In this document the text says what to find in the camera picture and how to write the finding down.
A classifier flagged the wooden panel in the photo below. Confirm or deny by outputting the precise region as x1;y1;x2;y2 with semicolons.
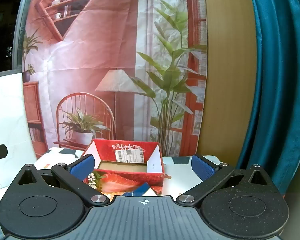
197;0;262;171

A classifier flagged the blue white packet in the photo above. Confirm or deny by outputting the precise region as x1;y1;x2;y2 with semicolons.
126;182;161;197

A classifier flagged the red strawberry print box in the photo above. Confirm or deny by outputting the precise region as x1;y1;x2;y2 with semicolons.
80;138;165;196

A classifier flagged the teal curtain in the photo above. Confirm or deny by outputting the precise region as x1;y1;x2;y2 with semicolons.
236;0;300;198

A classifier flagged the white board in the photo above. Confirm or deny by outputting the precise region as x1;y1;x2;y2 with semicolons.
0;71;38;193

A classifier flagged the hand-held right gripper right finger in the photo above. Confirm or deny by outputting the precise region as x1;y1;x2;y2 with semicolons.
176;154;276;205

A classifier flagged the printed room scene backdrop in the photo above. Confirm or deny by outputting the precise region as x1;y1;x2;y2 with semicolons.
22;0;208;159

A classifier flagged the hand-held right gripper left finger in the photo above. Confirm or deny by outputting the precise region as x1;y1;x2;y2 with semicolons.
14;154;110;206

